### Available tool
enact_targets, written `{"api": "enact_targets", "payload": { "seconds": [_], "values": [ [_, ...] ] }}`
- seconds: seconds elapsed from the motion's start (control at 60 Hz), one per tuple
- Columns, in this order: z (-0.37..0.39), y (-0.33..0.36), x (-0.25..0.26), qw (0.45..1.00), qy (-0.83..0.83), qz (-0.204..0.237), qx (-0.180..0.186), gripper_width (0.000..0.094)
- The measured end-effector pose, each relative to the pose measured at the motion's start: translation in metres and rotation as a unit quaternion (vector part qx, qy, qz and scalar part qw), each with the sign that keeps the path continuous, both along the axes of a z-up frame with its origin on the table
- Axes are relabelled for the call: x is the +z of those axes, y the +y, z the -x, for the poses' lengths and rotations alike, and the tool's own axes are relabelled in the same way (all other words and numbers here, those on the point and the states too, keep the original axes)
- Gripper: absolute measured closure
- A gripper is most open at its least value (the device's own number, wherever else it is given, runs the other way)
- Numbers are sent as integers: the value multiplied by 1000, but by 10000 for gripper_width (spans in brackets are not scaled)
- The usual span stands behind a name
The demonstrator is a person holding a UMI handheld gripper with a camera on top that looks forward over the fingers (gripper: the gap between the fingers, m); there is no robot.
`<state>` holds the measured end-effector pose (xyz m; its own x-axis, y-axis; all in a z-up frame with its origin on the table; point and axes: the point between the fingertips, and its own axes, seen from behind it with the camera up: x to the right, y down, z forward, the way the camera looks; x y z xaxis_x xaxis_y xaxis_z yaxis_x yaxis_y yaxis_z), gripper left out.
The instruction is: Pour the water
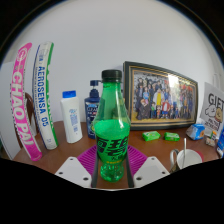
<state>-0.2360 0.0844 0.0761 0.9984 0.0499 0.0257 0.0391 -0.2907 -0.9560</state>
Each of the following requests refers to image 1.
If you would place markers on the framed group picture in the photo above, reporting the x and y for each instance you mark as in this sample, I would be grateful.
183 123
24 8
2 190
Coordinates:
163 96

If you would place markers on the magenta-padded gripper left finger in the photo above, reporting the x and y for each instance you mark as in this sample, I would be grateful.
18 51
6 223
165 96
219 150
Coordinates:
74 170

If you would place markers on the green plastic drink bottle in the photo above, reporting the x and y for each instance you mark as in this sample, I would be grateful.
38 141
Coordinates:
111 133

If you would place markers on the dark blue pump bottle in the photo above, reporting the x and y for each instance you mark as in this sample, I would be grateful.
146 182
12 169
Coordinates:
90 116

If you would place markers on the small floral pouch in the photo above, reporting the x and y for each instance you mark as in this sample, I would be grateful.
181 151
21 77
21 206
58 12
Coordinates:
210 141

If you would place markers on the white green shuttlecock tube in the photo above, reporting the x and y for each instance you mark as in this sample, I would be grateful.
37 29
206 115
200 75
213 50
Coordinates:
45 100

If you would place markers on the pink shuttlecock tube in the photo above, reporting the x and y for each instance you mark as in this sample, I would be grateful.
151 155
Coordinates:
20 106

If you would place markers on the dark floral cup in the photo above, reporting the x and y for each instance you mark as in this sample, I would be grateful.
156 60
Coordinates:
193 158

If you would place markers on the white blue-capped lotion bottle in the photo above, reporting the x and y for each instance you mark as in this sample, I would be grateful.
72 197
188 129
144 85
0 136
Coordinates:
71 120

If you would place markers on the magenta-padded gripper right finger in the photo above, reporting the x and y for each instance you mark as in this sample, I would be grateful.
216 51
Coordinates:
150 170

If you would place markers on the small green soap packet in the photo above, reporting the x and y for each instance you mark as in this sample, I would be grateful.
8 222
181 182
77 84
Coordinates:
171 136
151 136

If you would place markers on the white printed gift bag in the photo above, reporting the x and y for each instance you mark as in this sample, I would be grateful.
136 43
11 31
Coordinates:
213 106

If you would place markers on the blue box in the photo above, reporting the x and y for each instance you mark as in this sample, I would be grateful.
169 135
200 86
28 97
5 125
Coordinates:
220 143

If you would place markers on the blue tissue pack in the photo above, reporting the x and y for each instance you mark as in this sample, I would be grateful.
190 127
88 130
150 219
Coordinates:
196 131

